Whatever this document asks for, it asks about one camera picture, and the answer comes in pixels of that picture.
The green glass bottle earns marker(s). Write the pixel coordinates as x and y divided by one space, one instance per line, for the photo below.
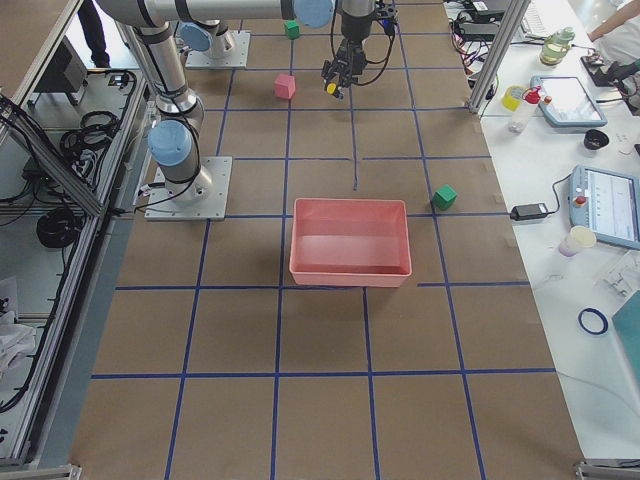
556 46

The black power adapter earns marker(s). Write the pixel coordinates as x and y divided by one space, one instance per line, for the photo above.
531 211

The pink cube near arm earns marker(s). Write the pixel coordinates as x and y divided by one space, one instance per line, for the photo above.
284 86

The yellow tape roll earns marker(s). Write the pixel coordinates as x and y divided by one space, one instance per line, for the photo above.
513 97

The green cube far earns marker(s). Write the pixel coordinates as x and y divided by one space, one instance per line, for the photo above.
291 29

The white crumpled cloth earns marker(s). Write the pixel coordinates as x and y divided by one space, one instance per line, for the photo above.
17 340

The teach pendant tablet lower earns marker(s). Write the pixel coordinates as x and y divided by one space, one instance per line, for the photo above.
607 203

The teach pendant tablet upper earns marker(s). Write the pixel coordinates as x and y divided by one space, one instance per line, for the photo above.
571 104

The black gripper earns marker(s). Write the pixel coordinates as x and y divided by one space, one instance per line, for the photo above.
351 34

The pink plastic bin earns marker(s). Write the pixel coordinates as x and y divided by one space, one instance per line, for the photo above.
350 243

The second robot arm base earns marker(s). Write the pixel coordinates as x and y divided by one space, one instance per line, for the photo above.
211 38

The clear spray bottle red cap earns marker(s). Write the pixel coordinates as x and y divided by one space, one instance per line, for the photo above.
529 103

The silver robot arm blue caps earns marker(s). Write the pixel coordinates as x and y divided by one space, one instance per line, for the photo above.
174 142

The aluminium frame post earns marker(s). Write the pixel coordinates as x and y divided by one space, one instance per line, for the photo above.
509 25

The white paper cup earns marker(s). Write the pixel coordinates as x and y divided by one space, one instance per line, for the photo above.
578 239

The teach pendant tablet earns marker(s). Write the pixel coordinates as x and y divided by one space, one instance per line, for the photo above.
607 203
571 104

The green cube near bin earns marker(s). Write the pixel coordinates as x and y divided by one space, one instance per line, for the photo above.
444 197

